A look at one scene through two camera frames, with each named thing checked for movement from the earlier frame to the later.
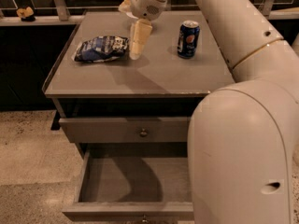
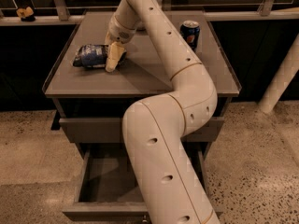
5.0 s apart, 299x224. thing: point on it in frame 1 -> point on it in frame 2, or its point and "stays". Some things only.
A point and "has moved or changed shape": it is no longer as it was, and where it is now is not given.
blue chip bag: (102, 49) has moved or changed shape
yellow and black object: (25, 14) stays
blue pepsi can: (188, 38) stays
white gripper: (144, 3) -> (120, 35)
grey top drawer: (125, 129) stays
